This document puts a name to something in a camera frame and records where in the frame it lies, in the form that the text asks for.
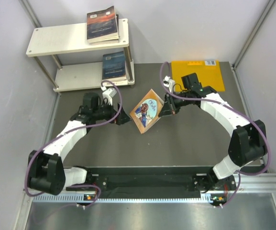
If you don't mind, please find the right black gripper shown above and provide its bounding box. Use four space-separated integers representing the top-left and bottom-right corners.
158 91 190 118

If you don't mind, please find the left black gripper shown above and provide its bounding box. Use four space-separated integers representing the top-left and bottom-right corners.
93 99 132 126

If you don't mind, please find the orange illustrated children's book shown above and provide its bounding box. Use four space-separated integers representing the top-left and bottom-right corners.
130 89 164 134

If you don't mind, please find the blue hardcover book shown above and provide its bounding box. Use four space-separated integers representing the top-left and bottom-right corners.
102 51 126 81

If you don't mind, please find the black treehouse paperback book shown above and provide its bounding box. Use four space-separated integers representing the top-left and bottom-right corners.
87 13 120 45

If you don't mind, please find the dark sunset cover book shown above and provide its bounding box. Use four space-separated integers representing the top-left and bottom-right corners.
87 6 119 43

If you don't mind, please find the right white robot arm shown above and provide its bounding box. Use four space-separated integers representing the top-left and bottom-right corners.
159 73 267 190

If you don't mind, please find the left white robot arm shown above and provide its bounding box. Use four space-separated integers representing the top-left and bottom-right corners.
25 88 131 195

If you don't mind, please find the white book with coloured stripes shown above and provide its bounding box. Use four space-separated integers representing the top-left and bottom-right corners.
102 80 128 87

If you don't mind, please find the yellow file folder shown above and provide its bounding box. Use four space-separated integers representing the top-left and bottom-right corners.
171 60 225 92

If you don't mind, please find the white two-tier shelf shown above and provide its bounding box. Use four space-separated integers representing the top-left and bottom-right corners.
26 19 135 92

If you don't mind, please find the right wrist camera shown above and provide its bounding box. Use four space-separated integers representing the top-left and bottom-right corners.
163 76 176 93

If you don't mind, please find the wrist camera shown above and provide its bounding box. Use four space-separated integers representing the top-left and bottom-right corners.
163 76 176 93
101 86 117 105

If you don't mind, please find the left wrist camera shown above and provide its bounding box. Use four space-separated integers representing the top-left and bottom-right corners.
101 86 117 105

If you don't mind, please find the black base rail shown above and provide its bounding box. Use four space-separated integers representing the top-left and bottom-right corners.
63 167 236 195

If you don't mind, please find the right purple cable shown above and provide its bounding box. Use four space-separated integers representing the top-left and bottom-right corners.
160 61 272 209

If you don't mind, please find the purple cable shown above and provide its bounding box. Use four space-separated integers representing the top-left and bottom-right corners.
24 80 123 208
160 61 272 209

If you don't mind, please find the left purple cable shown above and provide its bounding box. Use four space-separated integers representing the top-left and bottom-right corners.
24 80 123 208

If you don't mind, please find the grey slotted cable duct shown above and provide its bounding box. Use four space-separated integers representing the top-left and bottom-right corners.
33 193 213 204

